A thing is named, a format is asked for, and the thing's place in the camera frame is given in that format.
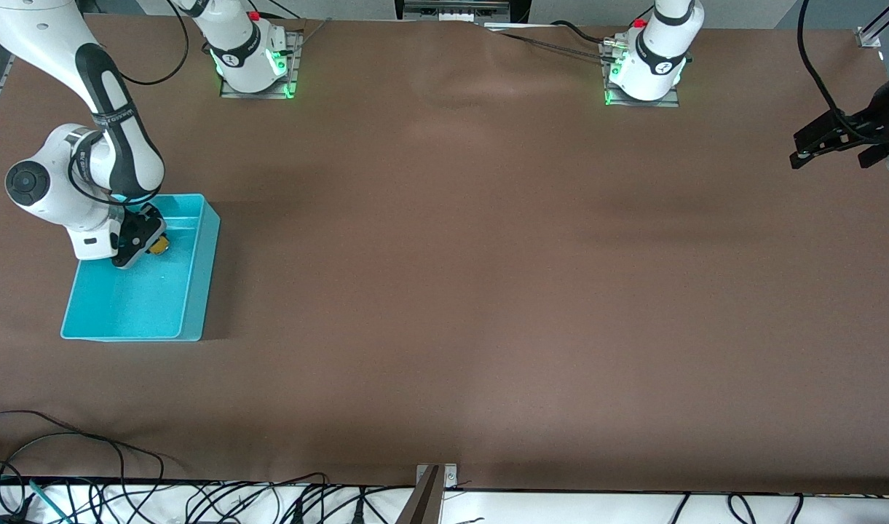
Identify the teal plastic bin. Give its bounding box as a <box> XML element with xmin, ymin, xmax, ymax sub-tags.
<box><xmin>60</xmin><ymin>193</ymin><xmax>221</xmax><ymax>343</ymax></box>

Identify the black power strip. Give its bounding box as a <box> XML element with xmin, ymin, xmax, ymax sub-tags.
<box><xmin>395</xmin><ymin>0</ymin><xmax>530</xmax><ymax>23</ymax></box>

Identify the aluminium frame profile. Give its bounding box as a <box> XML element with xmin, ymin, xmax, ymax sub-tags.
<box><xmin>856</xmin><ymin>0</ymin><xmax>889</xmax><ymax>49</ymax></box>

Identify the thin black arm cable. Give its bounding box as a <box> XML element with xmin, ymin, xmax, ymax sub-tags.
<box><xmin>120</xmin><ymin>0</ymin><xmax>191</xmax><ymax>87</ymax></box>

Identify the long looping black cable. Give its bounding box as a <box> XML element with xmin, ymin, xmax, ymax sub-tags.
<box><xmin>0</xmin><ymin>410</ymin><xmax>166</xmax><ymax>524</ymax></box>

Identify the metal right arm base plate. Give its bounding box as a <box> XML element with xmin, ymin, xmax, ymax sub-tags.
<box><xmin>220</xmin><ymin>29</ymin><xmax>304</xmax><ymax>100</ymax></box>

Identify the teal handled tool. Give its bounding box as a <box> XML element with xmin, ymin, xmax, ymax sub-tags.
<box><xmin>29</xmin><ymin>479</ymin><xmax>70</xmax><ymax>524</ymax></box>

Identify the tangled black cable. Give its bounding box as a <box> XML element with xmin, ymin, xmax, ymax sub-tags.
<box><xmin>186</xmin><ymin>472</ymin><xmax>330</xmax><ymax>524</ymax></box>

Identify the grey cable on table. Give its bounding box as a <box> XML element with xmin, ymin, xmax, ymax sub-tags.
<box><xmin>486</xmin><ymin>26</ymin><xmax>614</xmax><ymax>60</ymax></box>

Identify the dark grey camera pole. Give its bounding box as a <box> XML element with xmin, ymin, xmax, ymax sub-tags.
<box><xmin>393</xmin><ymin>466</ymin><xmax>443</xmax><ymax>524</ymax></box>

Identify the small metal table bracket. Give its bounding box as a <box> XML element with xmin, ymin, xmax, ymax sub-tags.
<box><xmin>415</xmin><ymin>464</ymin><xmax>459</xmax><ymax>488</ymax></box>

